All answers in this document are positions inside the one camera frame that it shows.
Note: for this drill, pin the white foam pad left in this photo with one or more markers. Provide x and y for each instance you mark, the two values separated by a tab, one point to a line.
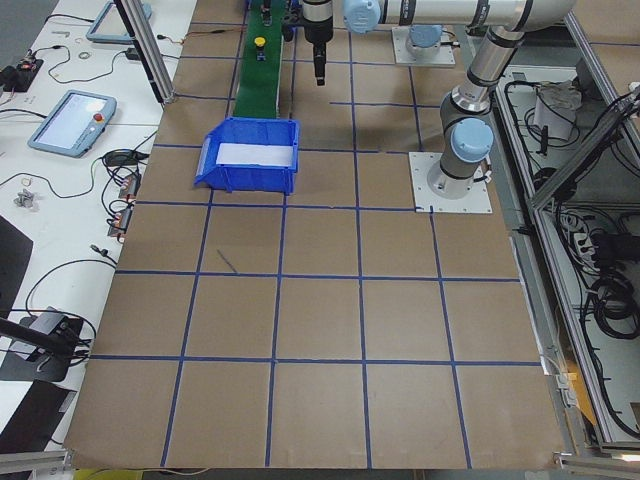
255	154

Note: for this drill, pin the aluminium frame post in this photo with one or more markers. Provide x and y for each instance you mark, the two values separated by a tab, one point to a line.
140	32

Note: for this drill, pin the black power adapter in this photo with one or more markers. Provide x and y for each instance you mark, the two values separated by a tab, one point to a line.
132	54

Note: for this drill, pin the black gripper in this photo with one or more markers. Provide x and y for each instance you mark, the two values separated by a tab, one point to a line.
318	28

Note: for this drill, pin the teach pendant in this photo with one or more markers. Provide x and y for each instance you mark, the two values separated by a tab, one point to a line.
74	125
108	27

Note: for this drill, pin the blue left plastic bin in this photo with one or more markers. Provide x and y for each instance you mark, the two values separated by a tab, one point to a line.
249	177

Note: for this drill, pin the teach pendant far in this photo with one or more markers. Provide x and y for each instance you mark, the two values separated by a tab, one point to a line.
108	27

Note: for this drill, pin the teach pendant near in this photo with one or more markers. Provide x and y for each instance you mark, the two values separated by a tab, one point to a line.
74	125

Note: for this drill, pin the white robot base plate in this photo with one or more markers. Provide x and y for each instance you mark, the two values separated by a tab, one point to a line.
435	192

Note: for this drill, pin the green conveyor belt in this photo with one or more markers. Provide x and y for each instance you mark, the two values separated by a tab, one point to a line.
258	91

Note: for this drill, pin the yellow push button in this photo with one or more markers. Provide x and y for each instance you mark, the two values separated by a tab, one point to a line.
260	45

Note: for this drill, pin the red push button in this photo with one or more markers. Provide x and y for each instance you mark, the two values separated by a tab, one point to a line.
266	16

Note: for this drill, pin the black camera stand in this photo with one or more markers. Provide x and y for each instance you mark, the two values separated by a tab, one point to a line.
41	348

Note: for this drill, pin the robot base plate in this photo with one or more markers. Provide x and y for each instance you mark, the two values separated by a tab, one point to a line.
437	57

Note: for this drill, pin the aluminium frame rack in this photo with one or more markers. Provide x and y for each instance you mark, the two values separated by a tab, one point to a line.
567	106

